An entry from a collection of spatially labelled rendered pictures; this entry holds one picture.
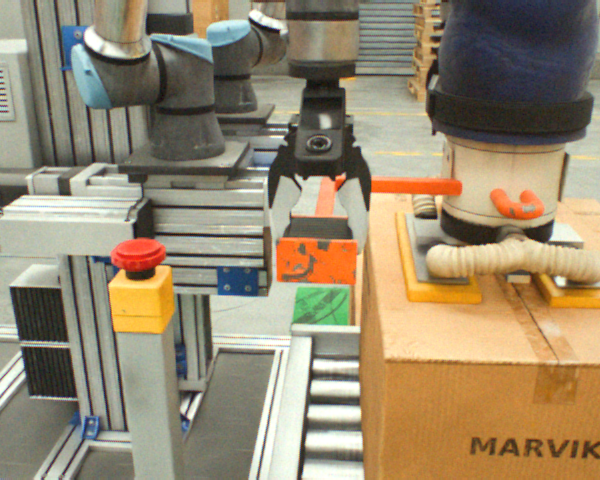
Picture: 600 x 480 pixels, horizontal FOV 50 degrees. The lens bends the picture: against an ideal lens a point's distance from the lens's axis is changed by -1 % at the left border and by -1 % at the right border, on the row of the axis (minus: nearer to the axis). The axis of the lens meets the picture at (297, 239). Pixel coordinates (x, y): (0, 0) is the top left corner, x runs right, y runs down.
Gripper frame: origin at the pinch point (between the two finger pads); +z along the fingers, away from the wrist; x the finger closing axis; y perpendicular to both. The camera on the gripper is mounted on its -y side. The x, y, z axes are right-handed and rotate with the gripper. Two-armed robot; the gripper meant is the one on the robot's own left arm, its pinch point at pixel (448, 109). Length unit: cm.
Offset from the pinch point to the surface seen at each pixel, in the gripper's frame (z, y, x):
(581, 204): 53, -97, 69
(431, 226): 8, 60, -10
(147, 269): 7, 84, -48
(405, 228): 11, 53, -13
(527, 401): 19, 91, -1
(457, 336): 13, 86, -9
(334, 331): 47, 25, -26
